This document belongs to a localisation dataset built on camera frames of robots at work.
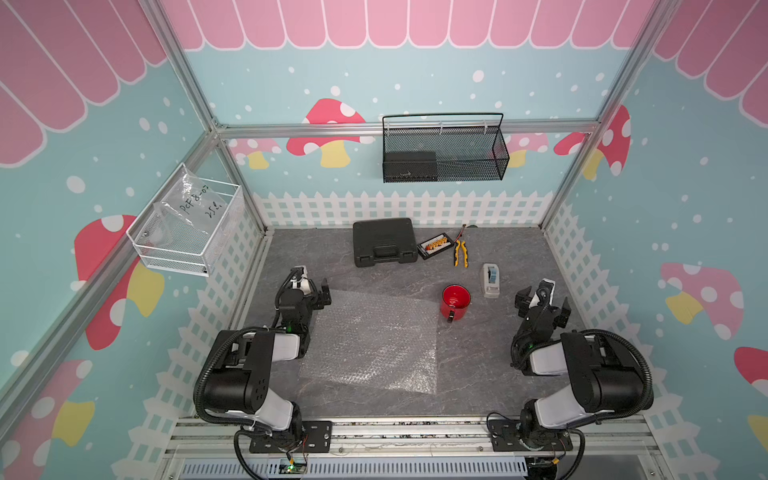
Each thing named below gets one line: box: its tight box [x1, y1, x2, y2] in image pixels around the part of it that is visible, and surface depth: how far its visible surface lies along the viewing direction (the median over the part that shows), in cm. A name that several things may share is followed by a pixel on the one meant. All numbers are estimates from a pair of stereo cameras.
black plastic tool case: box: [353, 218, 418, 268], surface depth 111 cm
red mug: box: [440, 284, 471, 323], surface depth 96 cm
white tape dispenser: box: [482, 263, 501, 299], surface depth 102 cm
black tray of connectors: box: [417, 232, 455, 260], surface depth 115 cm
